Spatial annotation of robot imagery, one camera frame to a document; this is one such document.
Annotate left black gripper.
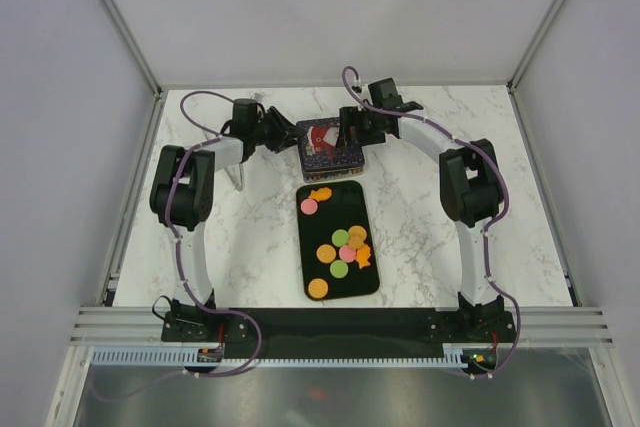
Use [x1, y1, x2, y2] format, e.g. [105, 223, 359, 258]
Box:
[251, 109, 306, 157]

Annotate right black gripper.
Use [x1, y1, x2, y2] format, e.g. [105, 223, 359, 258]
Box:
[334, 106, 385, 150]

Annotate gold tin lid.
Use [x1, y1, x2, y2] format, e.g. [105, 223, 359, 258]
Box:
[296, 117, 365, 171]

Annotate square cookie tin box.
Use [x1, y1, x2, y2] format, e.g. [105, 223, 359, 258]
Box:
[302, 166, 364, 183]

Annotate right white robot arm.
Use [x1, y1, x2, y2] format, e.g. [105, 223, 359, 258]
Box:
[337, 67, 509, 342]

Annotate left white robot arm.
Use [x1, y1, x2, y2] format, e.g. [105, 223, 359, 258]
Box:
[149, 98, 306, 341]

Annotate orange fish cookie upper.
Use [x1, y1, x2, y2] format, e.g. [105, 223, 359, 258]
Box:
[308, 187, 333, 202]

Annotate orange fish cookie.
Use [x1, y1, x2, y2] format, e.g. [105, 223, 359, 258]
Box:
[308, 187, 333, 202]
[355, 244, 372, 269]

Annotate pink round cookie upper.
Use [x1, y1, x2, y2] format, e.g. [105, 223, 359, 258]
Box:
[300, 198, 318, 215]

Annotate pink round cookie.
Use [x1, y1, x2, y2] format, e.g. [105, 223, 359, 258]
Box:
[300, 198, 318, 215]
[338, 245, 357, 263]

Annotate dotted tan cookie upper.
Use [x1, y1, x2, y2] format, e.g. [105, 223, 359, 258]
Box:
[348, 225, 367, 242]

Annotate dotted tan cookie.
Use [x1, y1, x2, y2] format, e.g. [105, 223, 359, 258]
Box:
[348, 225, 367, 242]
[316, 244, 337, 264]

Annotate green round cookie upper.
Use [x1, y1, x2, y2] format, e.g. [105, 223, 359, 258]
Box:
[331, 229, 350, 247]

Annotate green round cookie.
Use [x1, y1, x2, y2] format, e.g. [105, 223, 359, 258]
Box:
[329, 260, 349, 279]
[331, 229, 350, 247]

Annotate tan leaf cookie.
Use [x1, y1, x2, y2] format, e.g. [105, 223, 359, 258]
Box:
[347, 236, 365, 251]

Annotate pink round cookie lower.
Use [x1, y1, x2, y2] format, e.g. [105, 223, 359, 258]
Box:
[338, 245, 357, 263]

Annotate orange fish cookie lower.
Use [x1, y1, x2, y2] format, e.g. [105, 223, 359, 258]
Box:
[355, 244, 372, 269]

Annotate dotted tan cookie middle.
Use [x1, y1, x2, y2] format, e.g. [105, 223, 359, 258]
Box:
[316, 244, 337, 264]

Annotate black rectangular tray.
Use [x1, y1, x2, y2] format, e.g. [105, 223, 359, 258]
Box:
[295, 181, 380, 302]

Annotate green round cookie lower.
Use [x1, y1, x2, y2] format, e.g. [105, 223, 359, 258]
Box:
[329, 260, 349, 279]

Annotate dotted orange cookie bottom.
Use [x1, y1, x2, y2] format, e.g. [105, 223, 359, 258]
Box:
[307, 278, 329, 300]

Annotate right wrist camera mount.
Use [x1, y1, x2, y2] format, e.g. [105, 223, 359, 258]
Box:
[351, 77, 369, 98]

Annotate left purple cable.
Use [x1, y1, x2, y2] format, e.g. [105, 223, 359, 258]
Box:
[159, 90, 264, 378]

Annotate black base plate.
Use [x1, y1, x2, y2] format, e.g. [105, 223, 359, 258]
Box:
[161, 307, 516, 359]

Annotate grey slotted cable duct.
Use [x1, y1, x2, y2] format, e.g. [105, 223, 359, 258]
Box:
[91, 345, 480, 369]

